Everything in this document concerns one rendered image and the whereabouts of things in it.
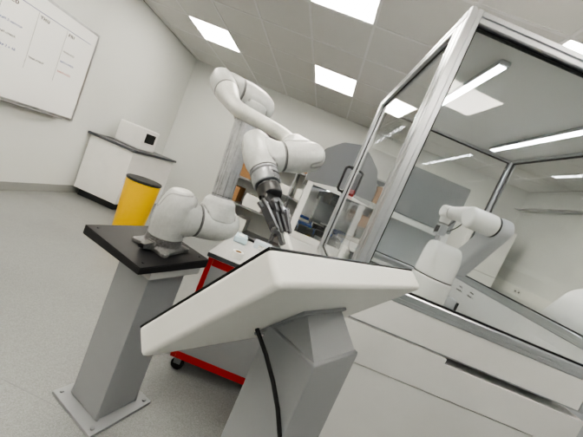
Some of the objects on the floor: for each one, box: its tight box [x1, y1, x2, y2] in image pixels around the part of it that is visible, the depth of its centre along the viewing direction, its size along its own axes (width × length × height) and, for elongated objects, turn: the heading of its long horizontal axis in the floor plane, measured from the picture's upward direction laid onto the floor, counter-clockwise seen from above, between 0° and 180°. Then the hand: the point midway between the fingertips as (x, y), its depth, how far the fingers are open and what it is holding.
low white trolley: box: [170, 237, 264, 385], centre depth 202 cm, size 58×62×76 cm
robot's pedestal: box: [52, 261, 200, 437], centre depth 138 cm, size 30×30×76 cm
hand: (285, 245), depth 83 cm, fingers closed
